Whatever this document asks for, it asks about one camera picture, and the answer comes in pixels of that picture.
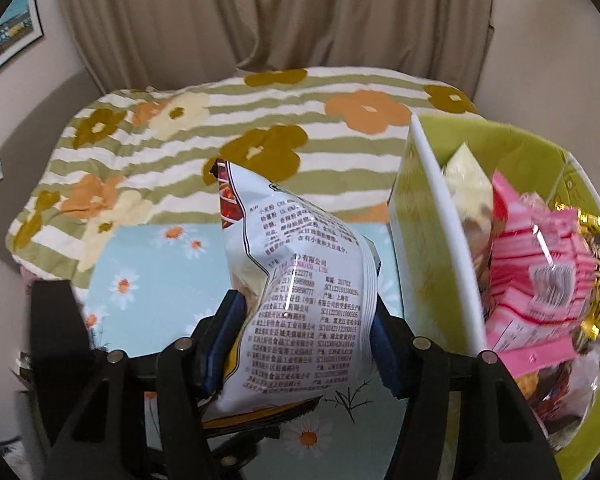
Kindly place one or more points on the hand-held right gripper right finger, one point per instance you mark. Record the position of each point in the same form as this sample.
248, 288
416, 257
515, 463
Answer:
387, 355

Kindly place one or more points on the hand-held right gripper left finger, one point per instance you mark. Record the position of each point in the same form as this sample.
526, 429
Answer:
220, 350

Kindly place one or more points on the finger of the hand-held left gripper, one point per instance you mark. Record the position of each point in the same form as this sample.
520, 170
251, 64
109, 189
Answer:
240, 452

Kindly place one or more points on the white snack bag red print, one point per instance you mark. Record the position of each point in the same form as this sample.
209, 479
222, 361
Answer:
300, 300

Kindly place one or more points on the yellow-green bear packet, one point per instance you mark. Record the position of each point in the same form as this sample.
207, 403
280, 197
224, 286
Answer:
430, 240

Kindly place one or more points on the pale cream snack bag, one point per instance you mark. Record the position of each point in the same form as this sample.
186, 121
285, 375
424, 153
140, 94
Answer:
467, 180

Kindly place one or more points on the light blue daisy tablecloth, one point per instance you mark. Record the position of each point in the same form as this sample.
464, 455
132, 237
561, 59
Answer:
155, 270

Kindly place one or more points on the clear red snack packet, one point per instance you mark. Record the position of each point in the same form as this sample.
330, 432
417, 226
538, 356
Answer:
555, 390

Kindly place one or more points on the pink striped snack packet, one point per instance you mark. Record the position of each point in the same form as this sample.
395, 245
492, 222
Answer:
530, 250

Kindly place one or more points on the floral striped blanket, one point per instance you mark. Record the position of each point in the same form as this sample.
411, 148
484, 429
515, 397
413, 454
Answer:
180, 150

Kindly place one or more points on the beige curtain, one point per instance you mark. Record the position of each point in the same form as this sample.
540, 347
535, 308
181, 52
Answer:
230, 10

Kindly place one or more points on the wall poster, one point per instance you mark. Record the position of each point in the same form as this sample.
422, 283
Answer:
10, 35

